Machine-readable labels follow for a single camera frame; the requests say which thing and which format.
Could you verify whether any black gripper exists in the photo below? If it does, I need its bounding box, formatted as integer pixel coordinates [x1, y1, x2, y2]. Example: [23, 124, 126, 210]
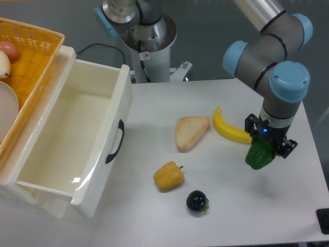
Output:
[245, 113, 298, 158]

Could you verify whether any green bell pepper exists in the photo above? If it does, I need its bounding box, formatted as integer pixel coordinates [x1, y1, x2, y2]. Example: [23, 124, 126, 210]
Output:
[245, 137, 275, 170]

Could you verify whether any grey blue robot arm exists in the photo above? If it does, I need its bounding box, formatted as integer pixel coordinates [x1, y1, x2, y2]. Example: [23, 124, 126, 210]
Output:
[94, 1, 313, 163]

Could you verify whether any yellow bell pepper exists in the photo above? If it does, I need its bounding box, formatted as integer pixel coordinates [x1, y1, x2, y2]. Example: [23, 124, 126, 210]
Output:
[153, 161, 185, 191]

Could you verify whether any white open upper drawer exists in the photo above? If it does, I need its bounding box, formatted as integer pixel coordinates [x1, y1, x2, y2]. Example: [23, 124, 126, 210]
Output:
[16, 60, 132, 218]

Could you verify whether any white drawer cabinet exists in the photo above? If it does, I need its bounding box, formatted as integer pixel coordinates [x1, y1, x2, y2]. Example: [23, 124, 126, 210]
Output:
[1, 46, 76, 219]

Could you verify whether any yellow banana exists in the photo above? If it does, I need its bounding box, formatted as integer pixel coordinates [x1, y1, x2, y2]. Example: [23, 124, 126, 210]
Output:
[212, 107, 252, 144]

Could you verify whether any toasted bread slice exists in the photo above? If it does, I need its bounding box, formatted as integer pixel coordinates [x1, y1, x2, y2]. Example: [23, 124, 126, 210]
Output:
[175, 116, 210, 151]

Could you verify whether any black device at edge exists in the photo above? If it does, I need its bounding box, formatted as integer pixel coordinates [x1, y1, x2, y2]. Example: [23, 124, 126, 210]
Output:
[316, 208, 329, 235]

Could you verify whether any dark purple mangosteen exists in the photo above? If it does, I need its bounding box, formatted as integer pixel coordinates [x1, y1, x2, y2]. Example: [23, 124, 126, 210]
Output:
[186, 190, 209, 214]

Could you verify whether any orange woven basket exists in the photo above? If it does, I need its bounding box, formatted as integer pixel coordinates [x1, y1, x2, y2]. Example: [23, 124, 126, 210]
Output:
[1, 17, 65, 156]

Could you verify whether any white plate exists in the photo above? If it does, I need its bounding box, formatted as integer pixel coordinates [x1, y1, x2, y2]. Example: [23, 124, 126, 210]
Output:
[0, 81, 19, 141]

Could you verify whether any white onion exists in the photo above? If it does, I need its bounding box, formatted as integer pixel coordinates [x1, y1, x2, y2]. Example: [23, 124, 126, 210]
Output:
[0, 51, 11, 79]

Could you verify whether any red onion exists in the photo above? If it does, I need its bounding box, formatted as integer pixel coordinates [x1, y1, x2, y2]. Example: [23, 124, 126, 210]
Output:
[0, 41, 20, 62]

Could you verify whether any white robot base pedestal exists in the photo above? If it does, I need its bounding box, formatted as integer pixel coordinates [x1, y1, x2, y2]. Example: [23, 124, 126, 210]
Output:
[121, 14, 192, 83]

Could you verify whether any black drawer handle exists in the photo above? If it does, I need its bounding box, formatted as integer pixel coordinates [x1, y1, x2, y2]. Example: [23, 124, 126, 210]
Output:
[105, 119, 125, 164]

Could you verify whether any black cable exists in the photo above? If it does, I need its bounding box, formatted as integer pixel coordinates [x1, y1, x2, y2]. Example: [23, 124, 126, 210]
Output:
[76, 43, 126, 65]

